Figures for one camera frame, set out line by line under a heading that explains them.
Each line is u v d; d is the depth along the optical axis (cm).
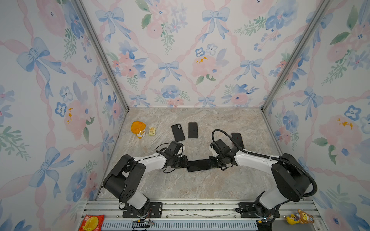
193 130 107
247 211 73
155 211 74
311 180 45
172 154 72
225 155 68
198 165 87
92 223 69
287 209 77
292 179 44
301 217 70
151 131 104
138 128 95
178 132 107
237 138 102
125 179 45
